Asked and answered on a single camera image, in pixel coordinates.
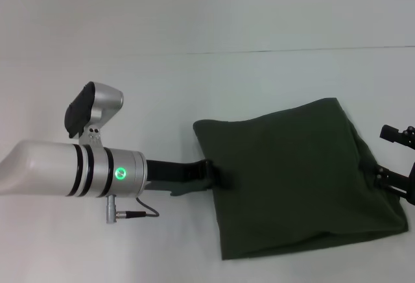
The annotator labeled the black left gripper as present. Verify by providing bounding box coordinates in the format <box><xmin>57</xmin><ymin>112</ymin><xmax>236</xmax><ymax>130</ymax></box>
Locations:
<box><xmin>145</xmin><ymin>158</ymin><xmax>235</xmax><ymax>197</ymax></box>

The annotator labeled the dark green FREE t-shirt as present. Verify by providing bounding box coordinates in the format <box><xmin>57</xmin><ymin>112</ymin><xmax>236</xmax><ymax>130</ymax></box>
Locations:
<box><xmin>193</xmin><ymin>97</ymin><xmax>409</xmax><ymax>261</ymax></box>

